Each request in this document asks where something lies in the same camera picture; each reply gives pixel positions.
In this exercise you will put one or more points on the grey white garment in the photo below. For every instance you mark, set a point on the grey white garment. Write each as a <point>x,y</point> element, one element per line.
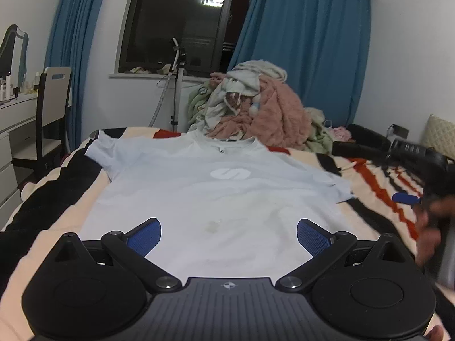
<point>241,78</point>

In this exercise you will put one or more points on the cream quilted pillow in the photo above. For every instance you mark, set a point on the cream quilted pillow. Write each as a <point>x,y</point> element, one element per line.
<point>440,131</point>

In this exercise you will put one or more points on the black armchair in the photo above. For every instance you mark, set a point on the black armchair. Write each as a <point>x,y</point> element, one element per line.
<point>366,136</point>

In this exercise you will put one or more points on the group of cosmetic bottles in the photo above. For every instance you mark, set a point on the group of cosmetic bottles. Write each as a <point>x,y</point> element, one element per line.
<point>7,90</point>

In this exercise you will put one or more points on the white garment steamer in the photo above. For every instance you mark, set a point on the white garment steamer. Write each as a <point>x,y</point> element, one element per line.
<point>179,88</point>

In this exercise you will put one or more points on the black and white chair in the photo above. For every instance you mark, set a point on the black and white chair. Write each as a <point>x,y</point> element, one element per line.
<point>55,92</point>

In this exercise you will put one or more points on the blue curtain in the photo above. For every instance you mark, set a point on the blue curtain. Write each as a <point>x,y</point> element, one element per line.
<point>312,42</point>
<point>78,42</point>

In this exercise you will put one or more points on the pale green cloth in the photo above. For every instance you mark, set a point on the pale green cloth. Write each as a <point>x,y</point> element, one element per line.
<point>320,135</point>

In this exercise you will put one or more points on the wavy framed mirror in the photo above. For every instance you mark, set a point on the wavy framed mirror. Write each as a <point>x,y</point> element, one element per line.
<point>14,53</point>

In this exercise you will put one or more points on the small pink cloth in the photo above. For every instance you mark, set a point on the small pink cloth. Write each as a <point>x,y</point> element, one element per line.
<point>341,133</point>

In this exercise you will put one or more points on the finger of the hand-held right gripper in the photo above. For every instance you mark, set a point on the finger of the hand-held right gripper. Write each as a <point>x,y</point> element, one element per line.
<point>407,199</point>

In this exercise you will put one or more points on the green patterned blanket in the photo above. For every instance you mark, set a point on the green patterned blanket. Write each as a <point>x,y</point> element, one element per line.
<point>197,103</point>

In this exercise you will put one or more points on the white dressing table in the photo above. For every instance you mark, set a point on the white dressing table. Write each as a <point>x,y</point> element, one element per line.
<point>14,128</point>

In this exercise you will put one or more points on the red black cream striped blanket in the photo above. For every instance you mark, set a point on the red black cream striped blanket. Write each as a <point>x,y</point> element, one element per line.
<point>376,191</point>

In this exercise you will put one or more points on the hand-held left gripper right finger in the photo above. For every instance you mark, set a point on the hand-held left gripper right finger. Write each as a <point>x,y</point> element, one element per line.
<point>312,236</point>

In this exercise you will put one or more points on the crumpled beige cloth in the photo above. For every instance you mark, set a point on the crumpled beige cloth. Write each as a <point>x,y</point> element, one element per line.
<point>139,70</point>
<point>166,69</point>

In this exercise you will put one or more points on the pink fluffy blanket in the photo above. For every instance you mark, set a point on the pink fluffy blanket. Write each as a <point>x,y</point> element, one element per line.
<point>280,113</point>

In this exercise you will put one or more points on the white t-shirt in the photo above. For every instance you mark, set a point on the white t-shirt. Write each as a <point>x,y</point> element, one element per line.
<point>213,202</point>

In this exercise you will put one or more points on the person's right hand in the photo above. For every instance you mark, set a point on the person's right hand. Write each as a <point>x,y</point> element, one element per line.
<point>426,241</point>

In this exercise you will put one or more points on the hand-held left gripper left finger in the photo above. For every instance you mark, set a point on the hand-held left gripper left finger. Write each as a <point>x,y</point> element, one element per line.
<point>144,236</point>

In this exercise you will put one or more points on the black wall socket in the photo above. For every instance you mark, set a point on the black wall socket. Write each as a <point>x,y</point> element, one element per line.
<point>400,131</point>

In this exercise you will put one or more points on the dark framed window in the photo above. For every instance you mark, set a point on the dark framed window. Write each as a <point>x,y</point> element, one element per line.
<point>170,25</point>

